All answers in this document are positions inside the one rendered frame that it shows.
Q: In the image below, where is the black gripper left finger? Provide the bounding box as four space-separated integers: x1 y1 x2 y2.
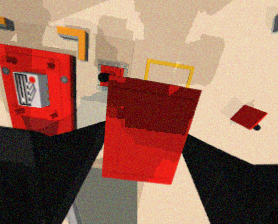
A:
0 121 105 224

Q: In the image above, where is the yellow rectangular outline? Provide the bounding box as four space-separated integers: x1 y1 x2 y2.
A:
144 58 195 88

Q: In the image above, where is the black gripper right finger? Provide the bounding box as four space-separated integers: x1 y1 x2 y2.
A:
182 134 278 224

